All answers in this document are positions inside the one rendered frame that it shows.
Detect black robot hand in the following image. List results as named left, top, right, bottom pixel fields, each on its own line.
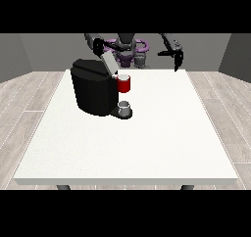
left=92, top=37, right=116, bottom=58
left=157, top=47, right=185, bottom=73

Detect pale grey machine lid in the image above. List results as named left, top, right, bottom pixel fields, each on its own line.
left=99, top=51, right=120, bottom=76

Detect small grey coffee pod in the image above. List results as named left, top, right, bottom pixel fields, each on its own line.
left=133, top=54, right=147, bottom=70

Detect black coffee machine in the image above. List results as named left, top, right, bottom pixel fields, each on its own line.
left=70, top=58, right=133, bottom=120

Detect red pod holder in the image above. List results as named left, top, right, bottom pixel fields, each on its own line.
left=116, top=73, right=132, bottom=94

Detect grey robot trunk purple rings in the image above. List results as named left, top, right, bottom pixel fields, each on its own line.
left=106, top=33, right=151, bottom=69

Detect small grey cup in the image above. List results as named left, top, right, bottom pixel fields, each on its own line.
left=117, top=100, right=132, bottom=117

